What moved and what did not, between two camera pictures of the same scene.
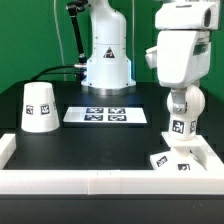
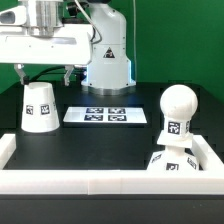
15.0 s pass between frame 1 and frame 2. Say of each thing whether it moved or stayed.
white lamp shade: stayed
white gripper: moved
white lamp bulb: moved
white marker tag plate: stayed
